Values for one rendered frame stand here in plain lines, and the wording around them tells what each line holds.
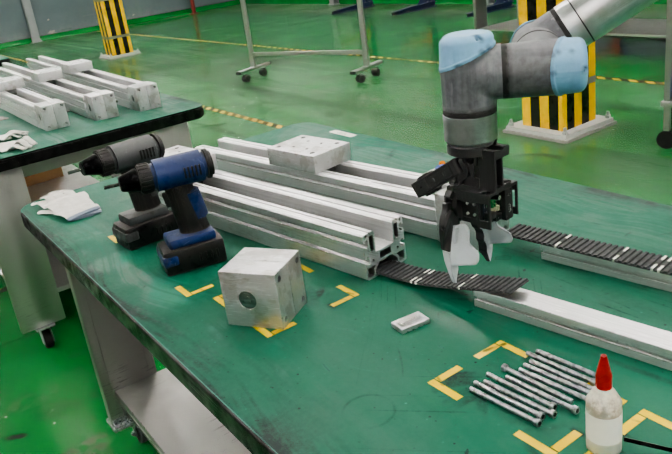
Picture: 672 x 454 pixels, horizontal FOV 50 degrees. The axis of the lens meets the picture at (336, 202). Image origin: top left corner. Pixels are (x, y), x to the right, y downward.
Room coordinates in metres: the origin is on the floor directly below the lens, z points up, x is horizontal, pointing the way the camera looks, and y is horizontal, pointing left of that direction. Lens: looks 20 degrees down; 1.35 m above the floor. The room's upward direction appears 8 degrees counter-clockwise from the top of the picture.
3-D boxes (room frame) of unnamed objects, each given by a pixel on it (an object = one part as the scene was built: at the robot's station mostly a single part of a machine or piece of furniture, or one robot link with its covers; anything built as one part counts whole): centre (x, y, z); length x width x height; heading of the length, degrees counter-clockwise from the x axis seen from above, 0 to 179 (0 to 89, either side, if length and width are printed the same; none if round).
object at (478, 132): (0.99, -0.21, 1.06); 0.08 x 0.08 x 0.05
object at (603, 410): (0.64, -0.25, 0.84); 0.04 x 0.04 x 0.12
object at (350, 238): (1.44, 0.19, 0.82); 0.80 x 0.10 x 0.09; 41
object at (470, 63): (0.99, -0.21, 1.14); 0.09 x 0.08 x 0.11; 77
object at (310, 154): (1.57, 0.05, 0.87); 0.16 x 0.11 x 0.07; 41
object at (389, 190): (1.57, 0.05, 0.82); 0.80 x 0.10 x 0.09; 41
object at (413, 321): (0.95, -0.09, 0.78); 0.05 x 0.03 x 0.01; 116
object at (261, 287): (1.06, 0.13, 0.83); 0.11 x 0.10 x 0.10; 155
